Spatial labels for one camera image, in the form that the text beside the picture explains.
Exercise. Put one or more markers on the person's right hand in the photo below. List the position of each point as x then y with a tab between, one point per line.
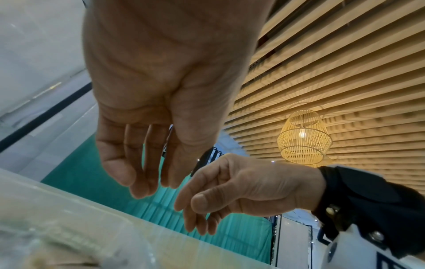
252	186

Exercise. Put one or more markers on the person's left hand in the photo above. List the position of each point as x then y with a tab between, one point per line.
166	68

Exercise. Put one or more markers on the transparent storage box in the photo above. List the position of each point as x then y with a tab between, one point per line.
80	231

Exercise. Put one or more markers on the wicker pendant lamp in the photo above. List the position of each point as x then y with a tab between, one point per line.
304	139

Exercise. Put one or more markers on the black marker wristband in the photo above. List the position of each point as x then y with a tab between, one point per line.
372	205

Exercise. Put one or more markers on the green curtain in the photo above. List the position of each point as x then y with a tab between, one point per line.
86	173

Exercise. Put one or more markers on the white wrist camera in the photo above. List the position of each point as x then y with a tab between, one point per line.
368	252

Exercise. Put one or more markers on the black window post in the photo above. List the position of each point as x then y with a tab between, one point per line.
40	118

